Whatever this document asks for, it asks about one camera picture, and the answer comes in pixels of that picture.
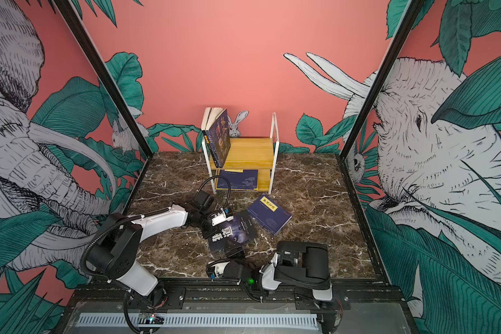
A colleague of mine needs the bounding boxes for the black left frame post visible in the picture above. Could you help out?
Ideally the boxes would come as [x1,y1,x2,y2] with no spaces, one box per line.
[53,0,153,159]

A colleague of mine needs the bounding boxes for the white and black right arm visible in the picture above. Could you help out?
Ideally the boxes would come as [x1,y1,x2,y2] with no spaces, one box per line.
[206,241,333,303]

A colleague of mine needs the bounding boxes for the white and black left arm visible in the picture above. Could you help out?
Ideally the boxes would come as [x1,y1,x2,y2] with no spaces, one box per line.
[80,190,234,297]

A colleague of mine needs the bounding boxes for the black book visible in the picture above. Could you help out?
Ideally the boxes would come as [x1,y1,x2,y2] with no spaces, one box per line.
[208,211,257,254]
[201,107,225,168]

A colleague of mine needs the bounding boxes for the wooden shelf with white frame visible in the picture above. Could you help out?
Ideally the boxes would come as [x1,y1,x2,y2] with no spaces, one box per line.
[200,114,279,193]

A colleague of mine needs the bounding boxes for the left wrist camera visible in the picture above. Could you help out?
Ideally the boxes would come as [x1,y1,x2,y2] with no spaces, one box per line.
[209,210,233,226]

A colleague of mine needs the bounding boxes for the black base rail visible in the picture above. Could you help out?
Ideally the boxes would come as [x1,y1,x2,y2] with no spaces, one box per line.
[72,277,406,312]

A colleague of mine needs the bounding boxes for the dark book with portrait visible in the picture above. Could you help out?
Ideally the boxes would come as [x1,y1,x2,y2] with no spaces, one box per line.
[201,107,231,168]

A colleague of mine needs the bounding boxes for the white slotted cable duct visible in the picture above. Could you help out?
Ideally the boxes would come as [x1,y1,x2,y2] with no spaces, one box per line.
[75,313,320,330]

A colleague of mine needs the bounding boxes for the dark blue book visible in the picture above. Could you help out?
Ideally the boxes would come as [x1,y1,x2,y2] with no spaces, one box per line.
[247,195,292,235]
[215,169,258,191]

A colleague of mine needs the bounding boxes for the black book standing on shelf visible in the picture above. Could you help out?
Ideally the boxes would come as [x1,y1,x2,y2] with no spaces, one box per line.
[201,107,225,168]

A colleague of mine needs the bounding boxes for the black right frame post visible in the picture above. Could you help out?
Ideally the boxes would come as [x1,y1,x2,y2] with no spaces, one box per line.
[338,0,424,163]

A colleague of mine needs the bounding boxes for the black frame post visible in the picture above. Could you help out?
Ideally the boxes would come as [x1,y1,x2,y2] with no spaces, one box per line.
[338,0,424,163]
[53,0,153,159]

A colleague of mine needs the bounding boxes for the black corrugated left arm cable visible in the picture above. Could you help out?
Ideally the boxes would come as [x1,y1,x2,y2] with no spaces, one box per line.
[195,175,232,210]

